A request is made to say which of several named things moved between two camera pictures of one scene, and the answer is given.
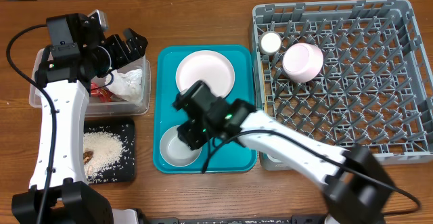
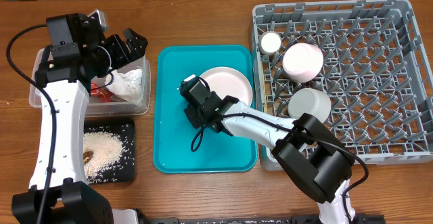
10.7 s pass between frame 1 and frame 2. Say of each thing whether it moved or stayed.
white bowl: moved
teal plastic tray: stayed
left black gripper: stayed
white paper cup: stayed
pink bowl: stayed
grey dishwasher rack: stayed
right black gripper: moved
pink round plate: moved
